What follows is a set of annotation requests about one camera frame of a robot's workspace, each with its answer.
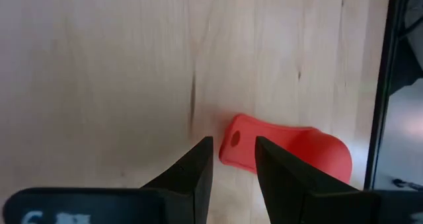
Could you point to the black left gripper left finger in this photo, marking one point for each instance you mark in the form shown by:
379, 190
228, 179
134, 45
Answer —
195, 184

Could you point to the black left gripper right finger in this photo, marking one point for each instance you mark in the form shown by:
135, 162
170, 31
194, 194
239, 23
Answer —
281, 191

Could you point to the black aluminium table frame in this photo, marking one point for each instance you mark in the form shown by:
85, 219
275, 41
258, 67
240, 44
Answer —
378, 118

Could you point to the red measuring cup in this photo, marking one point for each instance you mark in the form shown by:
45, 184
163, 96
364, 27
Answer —
297, 141

